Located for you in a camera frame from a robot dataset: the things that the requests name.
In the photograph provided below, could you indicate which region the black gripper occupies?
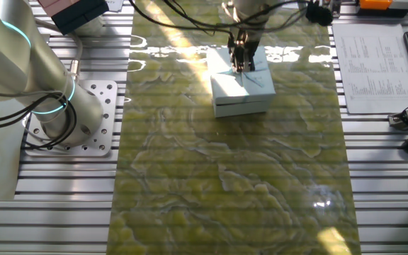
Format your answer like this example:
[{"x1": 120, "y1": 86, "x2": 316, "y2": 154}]
[{"x1": 227, "y1": 31, "x2": 262, "y2": 74}]

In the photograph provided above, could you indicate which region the light blue ribboned box lid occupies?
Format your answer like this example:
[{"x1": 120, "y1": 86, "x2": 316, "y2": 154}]
[{"x1": 206, "y1": 45, "x2": 277, "y2": 106}]

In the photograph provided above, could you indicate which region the light blue box base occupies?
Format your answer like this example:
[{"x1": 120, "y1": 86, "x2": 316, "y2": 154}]
[{"x1": 213, "y1": 100, "x2": 272, "y2": 118}]

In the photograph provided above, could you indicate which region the grey box with orange button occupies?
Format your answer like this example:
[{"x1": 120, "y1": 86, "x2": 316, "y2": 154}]
[{"x1": 358, "y1": 0, "x2": 408, "y2": 17}]

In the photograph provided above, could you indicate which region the dark blue cardboard box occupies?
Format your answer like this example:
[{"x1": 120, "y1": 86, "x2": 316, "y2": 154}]
[{"x1": 50, "y1": 0, "x2": 110, "y2": 35}]

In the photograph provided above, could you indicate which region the pink cardboard box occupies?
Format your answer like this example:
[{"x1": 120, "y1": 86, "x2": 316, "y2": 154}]
[{"x1": 37, "y1": 0, "x2": 81, "y2": 17}]

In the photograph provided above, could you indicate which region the small printed paper sheet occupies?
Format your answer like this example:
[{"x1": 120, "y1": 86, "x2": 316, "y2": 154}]
[{"x1": 280, "y1": 0, "x2": 308, "y2": 10}]

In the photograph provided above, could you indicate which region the green marble pattern mat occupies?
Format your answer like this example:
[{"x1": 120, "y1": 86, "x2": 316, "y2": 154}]
[{"x1": 106, "y1": 0, "x2": 363, "y2": 255}]

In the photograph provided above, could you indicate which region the printed table paper sheet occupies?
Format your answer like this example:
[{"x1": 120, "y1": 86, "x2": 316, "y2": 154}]
[{"x1": 332, "y1": 23, "x2": 408, "y2": 115}]

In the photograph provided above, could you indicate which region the printed instruction paper sheet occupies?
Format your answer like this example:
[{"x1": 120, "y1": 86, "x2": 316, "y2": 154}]
[{"x1": 103, "y1": 0, "x2": 124, "y2": 12}]

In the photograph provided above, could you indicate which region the silver robot mounting plate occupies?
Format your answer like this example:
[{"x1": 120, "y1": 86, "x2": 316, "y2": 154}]
[{"x1": 23, "y1": 79, "x2": 119, "y2": 157}]

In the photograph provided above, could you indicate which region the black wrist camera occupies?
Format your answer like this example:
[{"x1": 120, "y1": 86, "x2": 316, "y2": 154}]
[{"x1": 305, "y1": 1, "x2": 334, "y2": 27}]

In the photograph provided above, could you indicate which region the grey hose with metal connector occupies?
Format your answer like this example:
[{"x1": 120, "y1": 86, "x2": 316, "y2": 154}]
[{"x1": 33, "y1": 17, "x2": 84, "y2": 82}]

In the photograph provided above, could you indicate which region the black base cable bundle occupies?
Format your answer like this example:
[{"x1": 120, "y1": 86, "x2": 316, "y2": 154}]
[{"x1": 0, "y1": 83, "x2": 79, "y2": 149}]

